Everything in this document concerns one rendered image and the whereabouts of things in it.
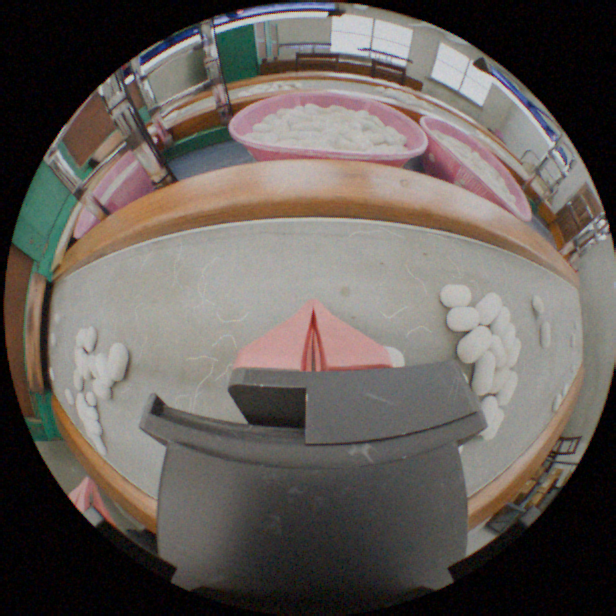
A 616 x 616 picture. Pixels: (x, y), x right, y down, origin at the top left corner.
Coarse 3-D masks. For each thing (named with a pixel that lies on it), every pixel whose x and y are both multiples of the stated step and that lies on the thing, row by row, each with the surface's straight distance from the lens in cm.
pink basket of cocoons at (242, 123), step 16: (288, 96) 42; (304, 96) 43; (336, 96) 43; (352, 96) 43; (240, 112) 34; (256, 112) 37; (272, 112) 40; (400, 112) 39; (240, 128) 32; (400, 128) 37; (416, 128) 34; (256, 144) 22; (272, 144) 21; (416, 144) 31; (272, 160) 24; (352, 160) 21; (368, 160) 21; (384, 160) 22; (400, 160) 24
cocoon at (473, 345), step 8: (480, 328) 17; (464, 336) 17; (472, 336) 16; (480, 336) 17; (488, 336) 17; (464, 344) 16; (472, 344) 16; (480, 344) 16; (488, 344) 17; (464, 352) 16; (472, 352) 16; (480, 352) 17; (464, 360) 16; (472, 360) 16
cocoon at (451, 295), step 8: (448, 288) 16; (456, 288) 16; (464, 288) 17; (440, 296) 16; (448, 296) 16; (456, 296) 16; (464, 296) 17; (448, 304) 16; (456, 304) 16; (464, 304) 17
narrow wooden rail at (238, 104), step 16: (256, 96) 47; (272, 96) 45; (320, 96) 44; (368, 96) 47; (192, 112) 56; (208, 112) 49; (368, 112) 47; (384, 112) 47; (416, 112) 49; (176, 128) 53; (192, 128) 52; (160, 144) 57; (112, 176) 73; (512, 176) 75; (528, 192) 86; (544, 208) 102
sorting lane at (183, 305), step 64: (128, 256) 26; (192, 256) 18; (256, 256) 15; (320, 256) 15; (384, 256) 16; (448, 256) 19; (512, 256) 31; (64, 320) 48; (128, 320) 22; (192, 320) 16; (256, 320) 14; (384, 320) 14; (512, 320) 25; (576, 320) 86; (64, 384) 51; (128, 384) 22; (192, 384) 16; (128, 448) 27; (512, 448) 33
